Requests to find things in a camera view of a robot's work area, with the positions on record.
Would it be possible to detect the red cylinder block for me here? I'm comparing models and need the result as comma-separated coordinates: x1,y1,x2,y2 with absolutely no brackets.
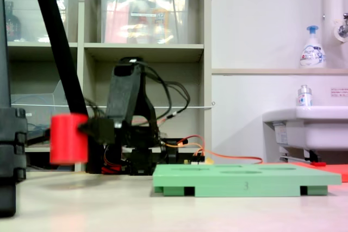
49,113,89,165

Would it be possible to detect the green shape-hole board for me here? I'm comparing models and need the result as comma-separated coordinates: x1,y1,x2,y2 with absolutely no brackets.
152,163,343,198

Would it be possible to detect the black notched tripod leg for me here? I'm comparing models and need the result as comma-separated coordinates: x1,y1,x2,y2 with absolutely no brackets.
0,0,28,218

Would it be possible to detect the beige shelf unit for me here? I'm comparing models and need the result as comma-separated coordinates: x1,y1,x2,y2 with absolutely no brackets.
0,0,213,173

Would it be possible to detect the small circuit board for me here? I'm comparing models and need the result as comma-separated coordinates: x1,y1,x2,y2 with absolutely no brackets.
183,158,207,166

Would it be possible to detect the large clear plastic bin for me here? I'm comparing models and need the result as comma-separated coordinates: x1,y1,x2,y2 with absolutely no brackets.
100,0,191,45

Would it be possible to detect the dark glass bottle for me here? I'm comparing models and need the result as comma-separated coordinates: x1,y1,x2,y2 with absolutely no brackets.
3,1,22,42

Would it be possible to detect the orange bottle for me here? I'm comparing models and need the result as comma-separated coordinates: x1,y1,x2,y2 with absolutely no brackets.
151,0,171,44

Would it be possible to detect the small clear bottle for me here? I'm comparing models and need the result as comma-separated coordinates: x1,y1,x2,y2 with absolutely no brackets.
296,84,313,107

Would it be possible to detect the white sink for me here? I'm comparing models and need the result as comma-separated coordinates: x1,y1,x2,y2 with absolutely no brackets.
262,105,348,162

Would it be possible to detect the white foam soap bottle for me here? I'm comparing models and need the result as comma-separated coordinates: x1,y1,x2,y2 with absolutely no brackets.
299,25,327,69

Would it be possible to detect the metal faucet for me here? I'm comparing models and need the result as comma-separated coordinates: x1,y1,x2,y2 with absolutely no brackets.
333,12,348,43

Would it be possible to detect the thin black wire pair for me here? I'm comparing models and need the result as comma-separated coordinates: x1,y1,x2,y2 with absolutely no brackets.
140,62,191,121

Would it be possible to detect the thin orange wire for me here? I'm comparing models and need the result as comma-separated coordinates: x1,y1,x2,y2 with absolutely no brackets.
162,134,264,165

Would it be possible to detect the small wall sign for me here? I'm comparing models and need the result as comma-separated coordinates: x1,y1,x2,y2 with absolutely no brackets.
330,87,348,98

